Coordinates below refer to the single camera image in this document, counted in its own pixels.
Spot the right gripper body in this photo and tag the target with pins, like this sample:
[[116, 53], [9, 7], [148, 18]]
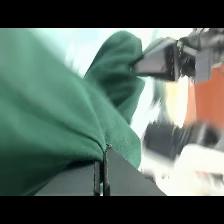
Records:
[[201, 50]]

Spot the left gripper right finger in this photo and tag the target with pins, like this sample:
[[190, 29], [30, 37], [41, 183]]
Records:
[[126, 180]]

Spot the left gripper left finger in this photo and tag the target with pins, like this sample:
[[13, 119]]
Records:
[[80, 181]]

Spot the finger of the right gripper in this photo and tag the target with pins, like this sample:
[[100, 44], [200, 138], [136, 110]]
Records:
[[158, 61]]

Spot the dark green garment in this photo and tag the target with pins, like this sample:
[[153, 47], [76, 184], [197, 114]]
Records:
[[50, 116]]

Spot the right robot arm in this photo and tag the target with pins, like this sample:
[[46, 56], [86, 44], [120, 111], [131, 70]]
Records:
[[173, 140]]

